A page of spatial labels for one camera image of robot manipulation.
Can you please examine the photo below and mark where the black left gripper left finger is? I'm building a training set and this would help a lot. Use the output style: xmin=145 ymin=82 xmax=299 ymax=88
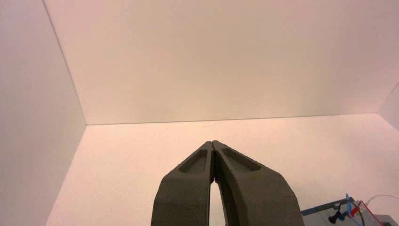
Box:
xmin=151 ymin=141 xmax=216 ymax=226

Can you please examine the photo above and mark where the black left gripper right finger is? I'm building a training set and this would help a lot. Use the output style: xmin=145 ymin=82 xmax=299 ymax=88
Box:
xmin=213 ymin=140 xmax=305 ymax=226

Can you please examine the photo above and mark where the dark blue grey task box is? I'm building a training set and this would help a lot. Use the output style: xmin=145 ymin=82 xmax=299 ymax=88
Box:
xmin=301 ymin=197 xmax=399 ymax=226

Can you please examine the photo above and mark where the black patch cable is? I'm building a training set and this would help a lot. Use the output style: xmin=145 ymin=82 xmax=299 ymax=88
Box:
xmin=328 ymin=199 xmax=365 ymax=226

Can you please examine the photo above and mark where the blue patch cable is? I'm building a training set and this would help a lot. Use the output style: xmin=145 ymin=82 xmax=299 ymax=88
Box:
xmin=340 ymin=193 xmax=364 ymax=226

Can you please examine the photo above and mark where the red patch cable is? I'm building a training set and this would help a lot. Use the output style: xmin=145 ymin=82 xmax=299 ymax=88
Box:
xmin=350 ymin=201 xmax=384 ymax=226

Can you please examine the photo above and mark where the white patch cable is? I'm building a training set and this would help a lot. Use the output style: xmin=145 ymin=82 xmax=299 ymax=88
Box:
xmin=365 ymin=194 xmax=399 ymax=207

